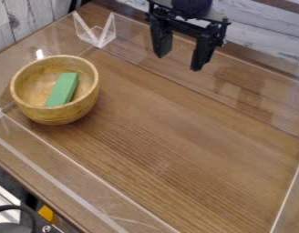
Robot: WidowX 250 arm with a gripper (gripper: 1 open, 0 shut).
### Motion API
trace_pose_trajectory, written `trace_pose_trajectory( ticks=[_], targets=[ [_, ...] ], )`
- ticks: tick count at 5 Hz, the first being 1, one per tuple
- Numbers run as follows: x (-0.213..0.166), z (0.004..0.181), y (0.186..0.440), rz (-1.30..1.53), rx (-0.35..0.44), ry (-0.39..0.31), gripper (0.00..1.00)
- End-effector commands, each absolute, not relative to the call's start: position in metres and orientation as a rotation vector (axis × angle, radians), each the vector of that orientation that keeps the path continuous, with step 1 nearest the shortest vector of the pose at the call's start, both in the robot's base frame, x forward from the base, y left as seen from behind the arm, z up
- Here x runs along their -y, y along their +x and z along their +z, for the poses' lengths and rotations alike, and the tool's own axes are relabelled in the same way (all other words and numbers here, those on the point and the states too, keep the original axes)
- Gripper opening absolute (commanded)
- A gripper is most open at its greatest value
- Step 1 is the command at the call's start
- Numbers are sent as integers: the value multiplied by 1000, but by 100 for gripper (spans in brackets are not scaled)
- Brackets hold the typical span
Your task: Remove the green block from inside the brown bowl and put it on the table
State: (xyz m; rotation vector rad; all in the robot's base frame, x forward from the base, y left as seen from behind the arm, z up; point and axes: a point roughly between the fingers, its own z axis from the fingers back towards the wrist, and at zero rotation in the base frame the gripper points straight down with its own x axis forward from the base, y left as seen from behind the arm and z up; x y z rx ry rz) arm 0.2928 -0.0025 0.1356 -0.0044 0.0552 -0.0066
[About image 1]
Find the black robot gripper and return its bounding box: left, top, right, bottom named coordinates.
left=146, top=0, right=231, bottom=71

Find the green rectangular block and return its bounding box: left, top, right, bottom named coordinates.
left=45, top=73, right=78, bottom=106

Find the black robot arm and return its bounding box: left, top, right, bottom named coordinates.
left=146, top=0, right=231, bottom=71

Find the brown wooden bowl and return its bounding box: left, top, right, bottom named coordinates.
left=9, top=55, right=100, bottom=125

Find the yellow and black device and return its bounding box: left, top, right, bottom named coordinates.
left=19, top=205, right=68, bottom=233

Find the clear acrylic corner bracket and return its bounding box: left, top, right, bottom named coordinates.
left=72, top=12, right=116, bottom=48

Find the clear acrylic tray wall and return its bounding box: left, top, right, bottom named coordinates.
left=0, top=108, right=180, bottom=233

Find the black cable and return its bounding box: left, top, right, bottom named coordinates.
left=0, top=204, right=37, bottom=233

